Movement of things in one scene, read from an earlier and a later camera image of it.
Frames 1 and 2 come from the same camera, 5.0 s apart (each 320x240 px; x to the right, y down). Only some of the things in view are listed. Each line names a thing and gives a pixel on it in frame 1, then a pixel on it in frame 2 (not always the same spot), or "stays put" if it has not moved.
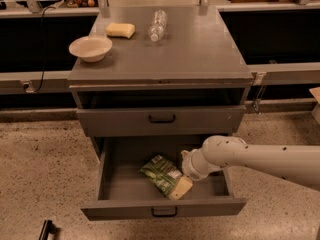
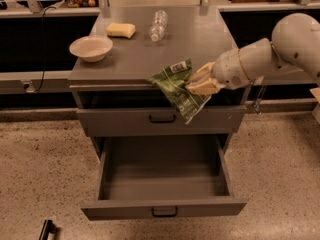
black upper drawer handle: [162, 121] stays put
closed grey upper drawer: [188, 120] stays put
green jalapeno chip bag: [162, 173] → [172, 80]
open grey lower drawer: [125, 193] stays put
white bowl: [90, 48] stays put
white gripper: [191, 166] → [228, 69]
